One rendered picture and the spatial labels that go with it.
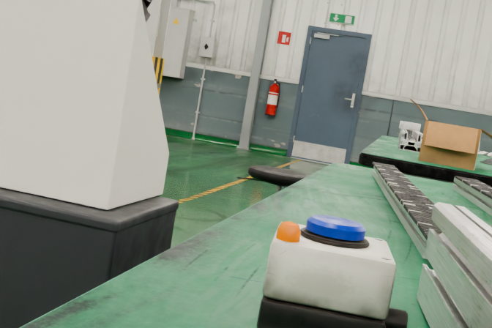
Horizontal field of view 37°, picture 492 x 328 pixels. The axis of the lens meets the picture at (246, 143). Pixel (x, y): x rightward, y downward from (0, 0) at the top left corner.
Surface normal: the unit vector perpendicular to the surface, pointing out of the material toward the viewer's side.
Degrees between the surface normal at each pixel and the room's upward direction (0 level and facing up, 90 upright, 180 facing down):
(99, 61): 90
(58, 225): 90
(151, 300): 0
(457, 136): 63
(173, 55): 90
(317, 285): 90
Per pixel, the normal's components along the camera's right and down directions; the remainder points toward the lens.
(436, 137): -0.18, -0.34
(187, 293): 0.16, -0.98
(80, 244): -0.22, 0.04
